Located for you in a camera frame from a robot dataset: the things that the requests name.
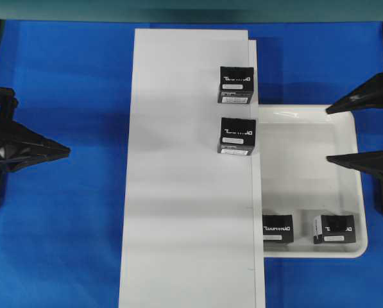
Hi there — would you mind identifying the black box in tray left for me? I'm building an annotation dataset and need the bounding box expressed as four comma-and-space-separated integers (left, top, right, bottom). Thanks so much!
262, 215, 294, 244

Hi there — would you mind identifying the blue table cloth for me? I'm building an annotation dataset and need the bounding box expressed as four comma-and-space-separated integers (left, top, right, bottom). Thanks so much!
0, 21, 383, 307

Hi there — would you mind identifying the black box on base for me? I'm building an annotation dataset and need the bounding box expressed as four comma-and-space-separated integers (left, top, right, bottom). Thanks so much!
217, 66, 254, 105

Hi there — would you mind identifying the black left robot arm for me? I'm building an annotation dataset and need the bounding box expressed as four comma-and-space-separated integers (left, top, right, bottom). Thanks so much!
0, 20, 71, 204

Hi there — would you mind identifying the white raised base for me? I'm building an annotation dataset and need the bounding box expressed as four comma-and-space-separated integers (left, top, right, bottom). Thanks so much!
119, 29, 266, 307

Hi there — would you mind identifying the black box in tray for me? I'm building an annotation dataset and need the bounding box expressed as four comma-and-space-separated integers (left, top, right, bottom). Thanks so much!
262, 215, 294, 244
313, 215, 356, 244

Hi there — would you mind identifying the black box in tray right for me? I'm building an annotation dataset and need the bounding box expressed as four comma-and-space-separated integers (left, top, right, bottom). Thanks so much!
313, 215, 356, 244

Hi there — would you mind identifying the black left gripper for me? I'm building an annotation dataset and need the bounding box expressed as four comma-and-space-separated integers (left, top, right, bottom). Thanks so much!
0, 87, 70, 173

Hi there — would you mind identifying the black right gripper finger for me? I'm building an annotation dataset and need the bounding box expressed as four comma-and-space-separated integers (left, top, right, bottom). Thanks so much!
325, 73, 383, 114
326, 151, 383, 181

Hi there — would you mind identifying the white plastic tray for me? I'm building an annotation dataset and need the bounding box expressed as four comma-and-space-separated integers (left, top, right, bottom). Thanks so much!
257, 105, 368, 259

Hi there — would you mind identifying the black box with white label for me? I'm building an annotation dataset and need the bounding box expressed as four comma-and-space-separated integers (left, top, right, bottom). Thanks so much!
217, 117, 257, 156

